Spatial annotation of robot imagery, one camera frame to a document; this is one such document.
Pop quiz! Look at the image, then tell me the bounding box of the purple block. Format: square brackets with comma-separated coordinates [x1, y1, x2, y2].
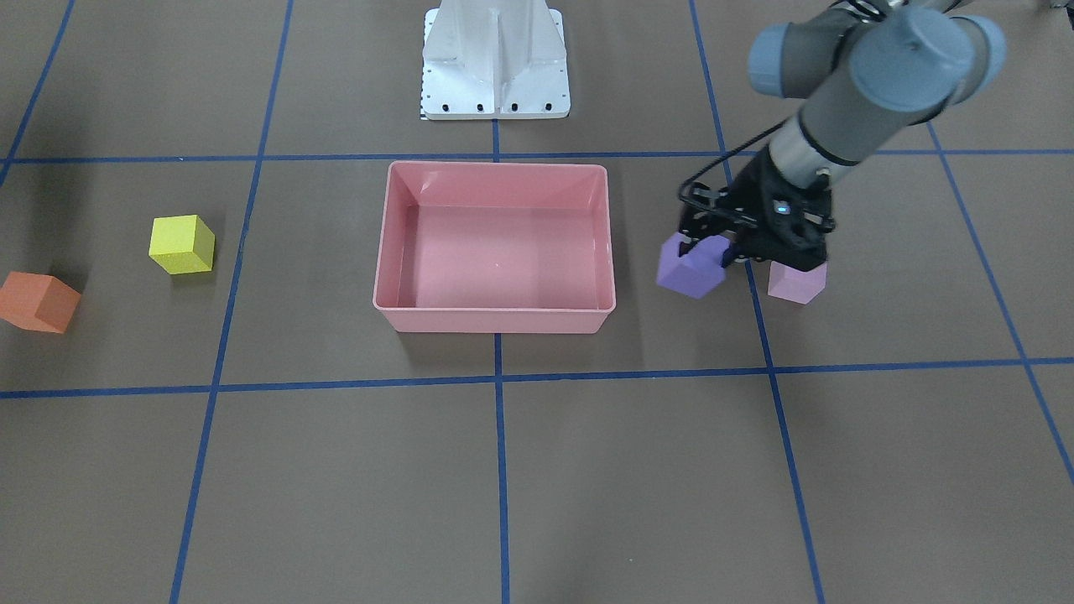
[655, 233, 730, 299]

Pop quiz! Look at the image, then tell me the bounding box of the yellow block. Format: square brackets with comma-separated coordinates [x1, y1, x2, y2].
[147, 215, 216, 275]

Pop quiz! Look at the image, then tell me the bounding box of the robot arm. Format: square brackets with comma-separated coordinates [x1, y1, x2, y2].
[672, 1, 1008, 272]

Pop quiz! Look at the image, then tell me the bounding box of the pink plastic bin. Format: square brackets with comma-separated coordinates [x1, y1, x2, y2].
[373, 161, 616, 334]

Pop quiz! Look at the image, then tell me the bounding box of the orange block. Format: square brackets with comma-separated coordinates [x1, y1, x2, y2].
[1, 271, 81, 334]

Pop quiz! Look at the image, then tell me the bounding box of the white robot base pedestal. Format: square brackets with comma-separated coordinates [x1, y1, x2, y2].
[420, 1, 571, 120]

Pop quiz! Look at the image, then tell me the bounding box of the light pink block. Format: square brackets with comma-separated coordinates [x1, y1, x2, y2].
[767, 263, 828, 305]

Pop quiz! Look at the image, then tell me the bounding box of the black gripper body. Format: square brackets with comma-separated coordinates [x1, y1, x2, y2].
[678, 148, 836, 272]

